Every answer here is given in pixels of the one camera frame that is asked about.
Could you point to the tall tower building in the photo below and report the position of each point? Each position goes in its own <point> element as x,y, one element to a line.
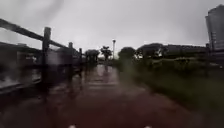
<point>216,28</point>

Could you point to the dark wooden fence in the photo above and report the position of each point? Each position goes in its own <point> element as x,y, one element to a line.
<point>46,50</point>

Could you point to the dark roofed shelter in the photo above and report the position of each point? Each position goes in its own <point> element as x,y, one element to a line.
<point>92,54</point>

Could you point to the long low building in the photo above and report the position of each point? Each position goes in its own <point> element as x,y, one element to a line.
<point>180,50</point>

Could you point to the round dark tree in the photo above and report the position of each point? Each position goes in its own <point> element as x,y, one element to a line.
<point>126,53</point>

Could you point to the grass and bushes strip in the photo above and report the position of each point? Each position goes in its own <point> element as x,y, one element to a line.
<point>180,83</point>

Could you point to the red wet path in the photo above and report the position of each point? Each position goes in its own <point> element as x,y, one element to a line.
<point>100,100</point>

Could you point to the white lamp pole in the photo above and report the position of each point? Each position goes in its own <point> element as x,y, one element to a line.
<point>114,48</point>

